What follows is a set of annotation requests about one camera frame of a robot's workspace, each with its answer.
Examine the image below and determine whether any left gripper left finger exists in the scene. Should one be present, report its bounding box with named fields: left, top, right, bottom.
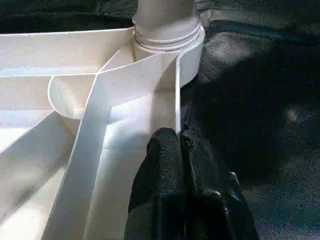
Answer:
left=123, top=126, right=186, bottom=240

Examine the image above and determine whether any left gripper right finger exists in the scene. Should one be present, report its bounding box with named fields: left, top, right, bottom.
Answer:
left=180, top=124, right=259, bottom=240

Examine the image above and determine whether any white plastic table top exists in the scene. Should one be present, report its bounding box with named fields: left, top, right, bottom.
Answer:
left=0, top=24, right=206, bottom=240

